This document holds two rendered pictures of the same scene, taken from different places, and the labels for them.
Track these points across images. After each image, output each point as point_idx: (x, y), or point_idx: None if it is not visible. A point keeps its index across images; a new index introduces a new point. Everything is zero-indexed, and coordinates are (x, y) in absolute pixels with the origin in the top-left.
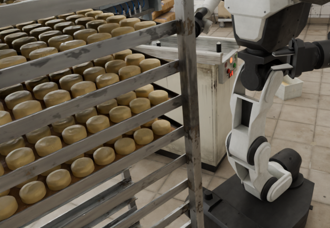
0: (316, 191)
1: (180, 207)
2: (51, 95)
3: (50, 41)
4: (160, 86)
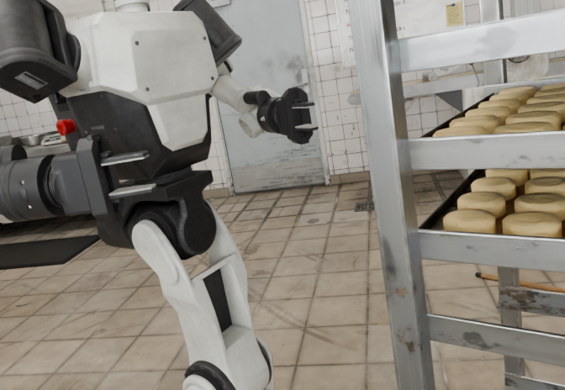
0: None
1: (525, 308)
2: None
3: None
4: (480, 101)
